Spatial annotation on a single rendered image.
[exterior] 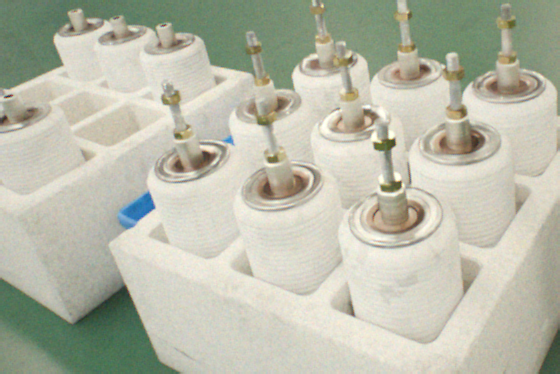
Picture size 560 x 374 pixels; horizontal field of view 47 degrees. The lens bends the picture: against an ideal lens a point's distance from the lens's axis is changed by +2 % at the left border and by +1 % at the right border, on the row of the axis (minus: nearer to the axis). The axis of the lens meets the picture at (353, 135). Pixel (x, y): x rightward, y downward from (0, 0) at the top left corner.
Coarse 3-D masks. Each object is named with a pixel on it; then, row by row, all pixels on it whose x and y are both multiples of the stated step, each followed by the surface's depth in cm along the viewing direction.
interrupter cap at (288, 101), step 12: (252, 96) 73; (276, 96) 73; (288, 96) 72; (240, 108) 71; (252, 108) 71; (276, 108) 71; (288, 108) 70; (240, 120) 69; (252, 120) 68; (276, 120) 68
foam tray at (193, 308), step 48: (528, 192) 63; (144, 240) 65; (240, 240) 63; (528, 240) 56; (144, 288) 66; (192, 288) 60; (240, 288) 57; (336, 288) 55; (480, 288) 52; (528, 288) 57; (192, 336) 65; (240, 336) 59; (288, 336) 54; (336, 336) 50; (384, 336) 49; (480, 336) 49; (528, 336) 60
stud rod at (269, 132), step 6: (258, 102) 52; (264, 102) 52; (258, 108) 53; (264, 108) 52; (258, 114) 53; (264, 114) 53; (264, 126) 53; (270, 126) 53; (264, 132) 54; (270, 132) 54; (270, 138) 54; (276, 138) 54; (270, 144) 54; (276, 144) 54; (270, 150) 54; (276, 150) 55
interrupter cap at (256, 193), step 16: (304, 160) 59; (256, 176) 58; (304, 176) 57; (320, 176) 57; (256, 192) 56; (272, 192) 56; (288, 192) 56; (304, 192) 55; (256, 208) 54; (272, 208) 54; (288, 208) 54
